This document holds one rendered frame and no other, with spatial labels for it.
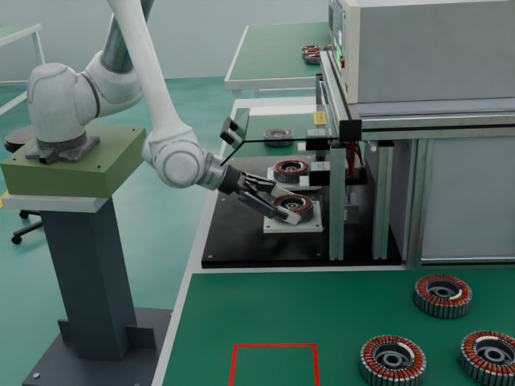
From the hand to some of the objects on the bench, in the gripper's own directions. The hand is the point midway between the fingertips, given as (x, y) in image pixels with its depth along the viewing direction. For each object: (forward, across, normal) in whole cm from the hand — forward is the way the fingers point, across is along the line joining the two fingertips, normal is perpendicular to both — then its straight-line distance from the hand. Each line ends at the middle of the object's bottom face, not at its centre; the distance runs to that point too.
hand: (290, 207), depth 141 cm
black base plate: (+5, -12, -4) cm, 14 cm away
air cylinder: (+14, +1, +4) cm, 15 cm away
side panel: (+36, +23, +15) cm, 46 cm away
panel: (+25, -10, +10) cm, 29 cm away
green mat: (+20, +54, +5) cm, 58 cm away
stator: (+15, +54, +2) cm, 56 cm away
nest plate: (+3, -24, -2) cm, 24 cm away
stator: (+28, +36, +10) cm, 46 cm away
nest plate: (+2, 0, -3) cm, 3 cm away
